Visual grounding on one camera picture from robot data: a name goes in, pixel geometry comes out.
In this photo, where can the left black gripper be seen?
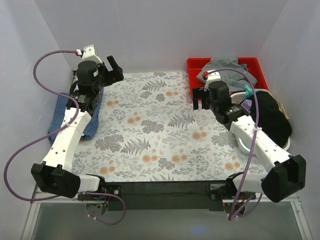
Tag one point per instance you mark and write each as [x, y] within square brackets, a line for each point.
[110, 75]

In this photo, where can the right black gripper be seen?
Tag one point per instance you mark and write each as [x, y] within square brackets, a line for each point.
[204, 98]

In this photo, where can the black floral print t-shirt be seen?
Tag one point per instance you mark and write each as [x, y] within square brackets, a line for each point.
[272, 121]

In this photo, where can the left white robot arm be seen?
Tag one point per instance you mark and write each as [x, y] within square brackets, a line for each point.
[53, 175]

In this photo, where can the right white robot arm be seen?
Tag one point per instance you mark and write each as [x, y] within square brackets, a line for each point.
[285, 173]

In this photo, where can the white plastic laundry basket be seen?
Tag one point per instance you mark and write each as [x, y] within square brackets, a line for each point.
[236, 98]

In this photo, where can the grey shirt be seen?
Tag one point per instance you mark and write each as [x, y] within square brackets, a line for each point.
[234, 80]

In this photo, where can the lilac purple shirt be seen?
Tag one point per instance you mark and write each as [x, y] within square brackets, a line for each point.
[247, 105]

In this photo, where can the teal garment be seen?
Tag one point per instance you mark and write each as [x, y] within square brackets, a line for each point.
[248, 91]

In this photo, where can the floral patterned table mat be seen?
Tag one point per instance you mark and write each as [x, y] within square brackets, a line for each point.
[149, 131]

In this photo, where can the blue checkered folded shirt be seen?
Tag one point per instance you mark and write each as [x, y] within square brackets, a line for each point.
[59, 114]

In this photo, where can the red plastic bin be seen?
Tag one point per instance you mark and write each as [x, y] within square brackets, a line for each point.
[195, 65]

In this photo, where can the beige garment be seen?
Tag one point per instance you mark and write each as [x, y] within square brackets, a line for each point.
[282, 109]

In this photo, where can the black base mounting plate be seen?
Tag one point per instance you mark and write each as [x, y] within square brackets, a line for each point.
[173, 195]

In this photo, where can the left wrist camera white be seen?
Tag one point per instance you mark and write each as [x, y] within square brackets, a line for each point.
[90, 54]

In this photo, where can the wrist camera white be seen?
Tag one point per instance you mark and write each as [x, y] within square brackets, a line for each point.
[90, 54]
[209, 78]

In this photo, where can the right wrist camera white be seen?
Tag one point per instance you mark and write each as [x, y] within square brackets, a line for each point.
[209, 78]

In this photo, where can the aluminium frame rail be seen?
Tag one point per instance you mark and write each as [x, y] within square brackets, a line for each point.
[66, 219]

